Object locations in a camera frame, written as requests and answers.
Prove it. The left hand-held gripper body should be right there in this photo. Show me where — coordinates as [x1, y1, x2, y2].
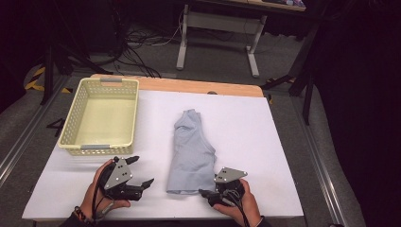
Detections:
[100, 156, 145, 201]

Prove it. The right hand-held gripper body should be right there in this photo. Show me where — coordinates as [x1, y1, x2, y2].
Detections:
[208, 166, 249, 208]

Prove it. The light grey tank top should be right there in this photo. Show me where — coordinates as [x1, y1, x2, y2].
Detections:
[166, 109, 218, 195]

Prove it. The pale yellow plastic basket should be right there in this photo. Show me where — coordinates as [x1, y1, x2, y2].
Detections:
[57, 77, 140, 157]

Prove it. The person's right hand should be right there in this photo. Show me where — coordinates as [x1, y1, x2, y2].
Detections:
[213, 178, 263, 227]

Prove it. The person's left hand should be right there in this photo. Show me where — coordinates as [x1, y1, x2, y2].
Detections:
[78, 158, 131, 220]

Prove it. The white table mat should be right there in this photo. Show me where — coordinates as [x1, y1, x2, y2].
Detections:
[22, 89, 305, 220]

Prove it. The black metal stand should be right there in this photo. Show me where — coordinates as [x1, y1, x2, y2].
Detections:
[40, 41, 113, 106]
[260, 18, 320, 126]

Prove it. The black curtain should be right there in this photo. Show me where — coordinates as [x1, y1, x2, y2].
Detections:
[0, 0, 51, 113]
[310, 0, 401, 227]

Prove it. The blue patterned object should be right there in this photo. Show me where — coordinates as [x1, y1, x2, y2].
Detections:
[261, 0, 306, 8]

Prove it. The left hand-held gripper cable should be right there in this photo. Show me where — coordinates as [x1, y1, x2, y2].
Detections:
[91, 163, 112, 222]

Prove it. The hand-held gripper cable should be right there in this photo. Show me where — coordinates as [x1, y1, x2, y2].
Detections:
[91, 163, 112, 222]
[226, 188, 252, 227]

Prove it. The right hand-held gripper cable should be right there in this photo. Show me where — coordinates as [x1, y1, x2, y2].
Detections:
[226, 188, 252, 227]

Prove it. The dark beaded bracelet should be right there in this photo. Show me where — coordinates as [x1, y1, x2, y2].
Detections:
[73, 205, 93, 226]

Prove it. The aluminium floor rail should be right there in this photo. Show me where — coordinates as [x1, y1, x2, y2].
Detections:
[0, 75, 69, 187]
[291, 94, 348, 227]

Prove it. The black floor cable bundle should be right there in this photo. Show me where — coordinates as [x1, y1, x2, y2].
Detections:
[107, 6, 190, 79]

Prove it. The white floor cable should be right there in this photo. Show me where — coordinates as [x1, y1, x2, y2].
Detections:
[150, 9, 185, 47]

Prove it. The white metal table frame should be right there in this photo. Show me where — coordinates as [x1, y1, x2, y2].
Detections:
[175, 0, 306, 79]

